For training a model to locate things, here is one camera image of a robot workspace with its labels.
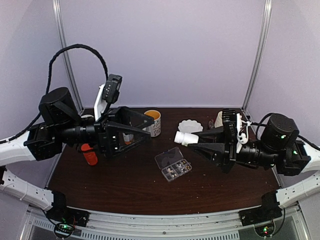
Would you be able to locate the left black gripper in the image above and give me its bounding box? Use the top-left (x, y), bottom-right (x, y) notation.
top-left (56, 105), bottom-right (155, 159)

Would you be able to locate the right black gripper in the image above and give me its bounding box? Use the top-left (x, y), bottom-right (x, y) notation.
top-left (187, 126), bottom-right (280, 176)

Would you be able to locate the grey-capped orange pill bottle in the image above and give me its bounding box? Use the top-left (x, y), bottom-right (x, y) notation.
top-left (122, 133), bottom-right (135, 145)

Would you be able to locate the small white bottle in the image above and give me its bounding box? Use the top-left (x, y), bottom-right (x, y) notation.
top-left (174, 131), bottom-right (199, 147)

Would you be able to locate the clear plastic pill organizer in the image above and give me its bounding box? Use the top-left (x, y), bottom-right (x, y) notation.
top-left (154, 147), bottom-right (192, 182)

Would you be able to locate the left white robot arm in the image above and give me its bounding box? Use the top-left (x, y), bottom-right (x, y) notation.
top-left (0, 87), bottom-right (154, 222)

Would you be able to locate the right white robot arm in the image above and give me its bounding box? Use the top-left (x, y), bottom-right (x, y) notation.
top-left (186, 109), bottom-right (320, 176)

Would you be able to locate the red saucer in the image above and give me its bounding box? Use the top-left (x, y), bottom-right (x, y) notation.
top-left (208, 119), bottom-right (215, 129)

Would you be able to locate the cream ribbed mug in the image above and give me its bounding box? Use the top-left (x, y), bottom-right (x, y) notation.
top-left (214, 110), bottom-right (223, 128)

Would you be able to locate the yellow-inside patterned mug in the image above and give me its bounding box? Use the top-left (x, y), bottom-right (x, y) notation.
top-left (143, 109), bottom-right (161, 138)

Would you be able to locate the white scalloped dish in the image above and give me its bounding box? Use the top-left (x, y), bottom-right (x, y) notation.
top-left (178, 119), bottom-right (204, 134)

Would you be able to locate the white ceramic bowl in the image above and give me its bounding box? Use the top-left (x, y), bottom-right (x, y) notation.
top-left (81, 114), bottom-right (95, 119)

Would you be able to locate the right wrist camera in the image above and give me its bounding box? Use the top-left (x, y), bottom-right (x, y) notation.
top-left (236, 113), bottom-right (252, 154)

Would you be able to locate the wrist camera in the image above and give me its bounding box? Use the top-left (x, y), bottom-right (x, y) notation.
top-left (93, 73), bottom-right (123, 121)
top-left (236, 113), bottom-right (252, 154)

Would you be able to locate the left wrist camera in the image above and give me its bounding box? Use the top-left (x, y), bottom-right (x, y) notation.
top-left (93, 73), bottom-right (123, 121)

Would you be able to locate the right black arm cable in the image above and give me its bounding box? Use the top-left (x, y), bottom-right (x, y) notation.
top-left (246, 112), bottom-right (320, 151)

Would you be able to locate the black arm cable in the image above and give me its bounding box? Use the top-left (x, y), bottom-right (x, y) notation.
top-left (246, 112), bottom-right (320, 151)
top-left (0, 44), bottom-right (111, 145)

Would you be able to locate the left aluminium frame post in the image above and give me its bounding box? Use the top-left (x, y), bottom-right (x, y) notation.
top-left (52, 0), bottom-right (84, 113)

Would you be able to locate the aluminium frame post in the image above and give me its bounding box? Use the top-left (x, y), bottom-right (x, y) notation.
top-left (52, 0), bottom-right (84, 113)
top-left (242, 0), bottom-right (273, 112)

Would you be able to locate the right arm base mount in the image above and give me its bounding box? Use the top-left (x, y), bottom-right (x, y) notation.
top-left (238, 206), bottom-right (282, 227)

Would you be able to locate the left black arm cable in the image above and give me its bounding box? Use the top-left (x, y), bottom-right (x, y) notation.
top-left (0, 44), bottom-right (111, 145)

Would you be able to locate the front aluminium rail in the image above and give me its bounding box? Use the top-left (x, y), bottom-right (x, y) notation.
top-left (24, 197), bottom-right (306, 240)

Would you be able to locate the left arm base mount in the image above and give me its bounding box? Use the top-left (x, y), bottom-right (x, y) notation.
top-left (45, 206), bottom-right (90, 227)

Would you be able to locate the right aluminium frame post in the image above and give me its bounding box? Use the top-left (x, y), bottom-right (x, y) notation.
top-left (242, 0), bottom-right (273, 112)

